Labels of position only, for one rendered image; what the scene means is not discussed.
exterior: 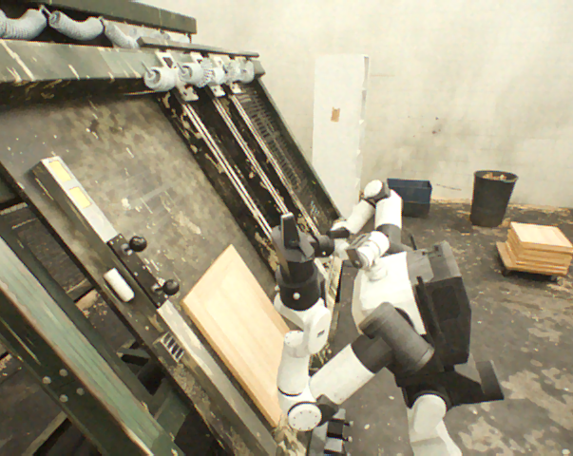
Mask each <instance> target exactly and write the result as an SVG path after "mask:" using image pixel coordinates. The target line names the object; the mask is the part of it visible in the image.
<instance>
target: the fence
mask: <svg viewBox="0 0 573 456"><path fill-rule="evenodd" d="M55 161H58V162H59V163H60V164H61V165H63V167H64V169H65V170H66V171H67V173H68V174H69V175H70V177H71V180H68V181H65V182H62V181H61V180H60V179H59V178H58V177H57V176H56V174H55V173H54V172H53V170H52V169H51V168H50V165H49V164H48V163H49V162H55ZM31 171H32V172H33V173H34V174H35V176H36V177H37V178H38V179H40V181H41V182H42V183H43V185H44V186H45V187H46V188H47V190H48V191H49V192H50V194H51V195H52V196H53V198H54V199H55V200H56V201H57V203H58V204H59V205H60V206H62V208H63V209H64V210H65V213H66V214H67V215H68V217H69V218H70V219H71V220H72V222H73V223H74V224H75V226H76V227H77V228H78V229H79V231H80V232H81V234H82V235H84V237H85V238H86V240H87V241H88V242H89V243H90V245H91V246H92V247H93V248H94V250H95V251H96V252H97V254H98V256H99V257H100V258H101V260H102V261H103V262H104V264H106V265H107V266H108V268H109V269H110V270H112V269H114V268H115V269H116V270H117V272H118V274H120V275H121V278H122V279H123V280H124V282H125V283H126V285H128V286H129V287H130V288H131V290H132V291H133V293H134V296H133V299H134V301H135V302H136V303H137V305H138V306H139V307H140V308H141V310H142V311H143V312H144V314H145V315H146V316H147V318H148V319H150V321H151V322H152V324H153V325H154V326H155V327H156V329H157V330H158V331H159V333H165V332H167V331H169V332H170V333H172V335H173V336H174V337H175V338H176V340H177V341H178V343H179V345H180V346H181V347H182V349H183V350H184V351H185V352H184V353H183V355H182V356H181V361H182V362H183V363H184V365H185V366H186V367H187V368H188V370H189V371H190V372H191V374H192V375H194V376H195V377H196V379H197V380H198V381H199V383H200V384H201V385H202V388H203V389H204V390H205V391H206V393H207V394H208V395H209V397H210V398H211V399H212V400H213V402H214V403H216V404H217V405H218V407H219V408H220V411H221V412H222V413H223V414H224V416H225V417H226V418H227V419H228V421H229V422H230V423H231V425H232V426H233V427H234V428H235V430H237V431H238V433H239V435H240V436H241V437H242V439H243V440H244V441H245V442H246V444H247V445H248V446H249V447H250V448H251V449H252V450H253V452H254V454H255V455H256V456H275V454H276V449H277V443H276V441H275V440H274V439H273V437H272V436H271V435H270V433H269V432H268V431H267V428H266V427H265V426H264V425H263V424H262V423H261V422H260V420H259V419H258V418H257V416H256V415H255V414H254V412H252V411H251V408H250V407H249V406H248V404H247V403H246V402H245V401H244V399H243V398H242V397H241V395H240V394H239V392H238V391H237V390H235V388H234V387H233V385H232V383H231V382H230V381H229V379H228V378H227V377H226V376H225V374H224V373H223V372H222V370H221V369H220V367H219V366H218V365H217V362H216V361H214V360H213V358H212V357H211V356H210V354H209V353H208V352H207V351H206V349H205V348H204V347H203V345H202V344H201V342H200V341H199V339H198V338H197V337H196V336H195V334H194V333H193V332H191V330H190V329H189V328H188V327H187V325H186V324H185V323H184V321H183V319H182V318H181V316H180V315H179V313H178V312H177V311H176V309H175V308H174V307H173V305H172V304H170V303H169V301H168V300H167V301H166V302H165V303H164V304H163V305H162V306H161V307H160V308H159V309H156V307H155V306H154V305H153V303H152V302H151V301H150V300H148V297H147V296H146V295H145V293H144V292H143V290H142V289H141V288H140V287H139V285H138V284H137V283H136V281H135V280H134V279H133V278H132V275H131V274H130V273H129V272H128V271H127V270H126V269H125V268H124V266H123V265H122V263H121V262H120V261H119V259H117V258H116V257H115V254H114V253H113V252H112V250H111V249H110V248H109V247H108V245H107V244H106V242H107V241H109V240H111V239H112V238H114V237H116V236H117V235H118V234H117V232H116V230H115V229H114V228H113V226H112V225H111V224H110V223H109V221H108V220H107V219H106V218H105V217H104V216H103V214H102V213H101V212H100V209H99V208H98V207H97V205H96V204H95V203H94V201H93V200H92V199H91V197H90V196H89V195H88V194H87V192H86V191H85V189H84V187H82V186H81V184H80V183H79V182H78V181H77V180H76V179H75V177H74V176H73V175H72V173H71V172H70V171H69V170H68V168H67V166H66V164H65V163H64V162H63V160H62V159H60V158H59V156H56V157H52V158H48V159H45V160H41V161H40V162H37V163H36V164H35V165H34V166H33V168H32V169H31ZM76 186H78V187H79V189H80V191H81V192H82V193H84V195H85V196H86V198H87V199H88V200H89V202H90V203H91V205H89V206H88V207H86V208H82V207H81V206H80V204H79V203H78V202H77V201H76V199H75V198H74V197H73V196H72V195H71V194H70V192H69V191H68V190H71V189H74V187H76Z"/></svg>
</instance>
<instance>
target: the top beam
mask: <svg viewBox="0 0 573 456"><path fill-rule="evenodd" d="M155 52H158V51H146V50H134V49H121V48H110V47H86V46H74V45H60V44H49V43H36V42H24V41H11V39H0V105H21V104H31V103H42V102H43V101H52V100H64V99H73V98H84V97H95V96H105V95H116V94H125V93H137V92H147V91H156V90H154V89H152V88H150V87H148V86H146V85H145V83H144V74H145V73H146V70H145V68H144V67H143V65H142V63H141V60H143V62H144V63H145V65H146V66H147V68H148V69H150V68H152V67H158V68H161V67H162V64H161V63H160V61H159V60H158V58H157V56H156V54H155ZM166 53H170V55H172V58H173V59H174V61H175V62H179V64H180V65H183V64H195V63H194V61H192V59H191V58H190V55H196V54H183V53H172V52H166ZM250 63H252V65H253V67H254V68H252V69H253V71H254V78H253V79H252V82H253V81H254V79H256V78H257V77H262V76H263V75H264V74H266V71H265V70H264V68H263V66H262V65H261V63H260V62H259V61H257V60H252V61H251V62H250ZM252 82H250V83H252Z"/></svg>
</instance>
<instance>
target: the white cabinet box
mask: <svg viewBox="0 0 573 456"><path fill-rule="evenodd" d="M370 61H371V55H367V54H316V55H315V94H314V131H313V168H314V170H315V171H316V173H317V174H318V176H319V178H320V179H321V181H322V183H323V184H324V186H325V189H327V191H328V192H329V194H330V196H331V197H332V199H333V201H334V203H335V205H336V206H337V208H338V211H339V212H340V214H341V216H343V217H344V219H349V217H350V216H351V215H352V214H353V212H354V209H355V207H356V206H357V205H358V201H359V189H360V176H361V163H362V150H363V137H364V125H365V112H366V99H367V86H369V85H368V74H370Z"/></svg>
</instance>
